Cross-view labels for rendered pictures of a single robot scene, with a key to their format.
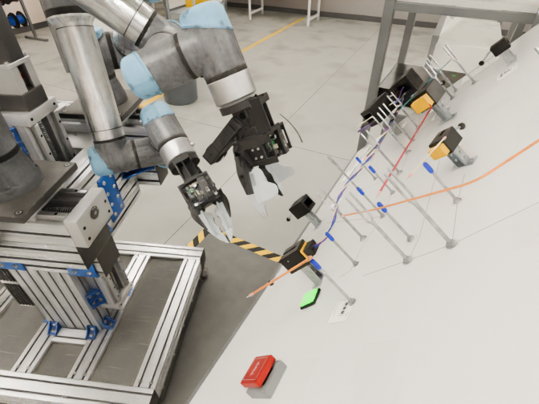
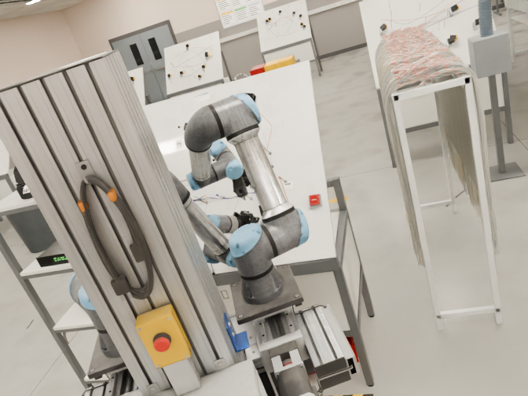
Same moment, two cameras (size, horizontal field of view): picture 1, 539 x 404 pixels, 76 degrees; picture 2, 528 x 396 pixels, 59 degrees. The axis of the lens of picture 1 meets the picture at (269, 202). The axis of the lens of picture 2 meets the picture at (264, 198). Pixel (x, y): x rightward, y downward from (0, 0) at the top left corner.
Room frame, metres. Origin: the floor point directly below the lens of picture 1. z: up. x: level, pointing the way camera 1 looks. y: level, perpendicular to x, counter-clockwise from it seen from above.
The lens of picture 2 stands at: (0.78, 1.99, 2.04)
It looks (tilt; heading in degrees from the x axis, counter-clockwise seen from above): 23 degrees down; 261
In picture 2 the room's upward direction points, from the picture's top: 19 degrees counter-clockwise
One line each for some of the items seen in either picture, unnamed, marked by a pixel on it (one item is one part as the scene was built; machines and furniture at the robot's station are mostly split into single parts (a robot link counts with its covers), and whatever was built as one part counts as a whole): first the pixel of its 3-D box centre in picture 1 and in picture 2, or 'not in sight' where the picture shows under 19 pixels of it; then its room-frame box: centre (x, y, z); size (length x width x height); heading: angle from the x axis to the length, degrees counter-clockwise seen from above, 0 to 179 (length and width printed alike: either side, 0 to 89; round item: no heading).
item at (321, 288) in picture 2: not in sight; (288, 305); (0.53, 0.00, 0.60); 0.55 x 0.03 x 0.39; 151
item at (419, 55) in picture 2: not in sight; (431, 161); (-0.72, -0.53, 0.78); 1.39 x 0.45 x 1.56; 63
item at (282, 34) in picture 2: not in sight; (287, 44); (-2.57, -8.76, 0.83); 1.18 x 0.72 x 1.65; 153
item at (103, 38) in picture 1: (91, 51); (102, 300); (1.17, 0.58, 1.33); 0.13 x 0.12 x 0.14; 114
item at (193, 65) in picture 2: not in sight; (199, 85); (-0.20, -7.37, 0.83); 1.18 x 0.72 x 1.65; 153
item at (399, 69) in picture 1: (423, 86); (79, 243); (1.47, -0.67, 1.09); 0.35 x 0.33 x 0.07; 151
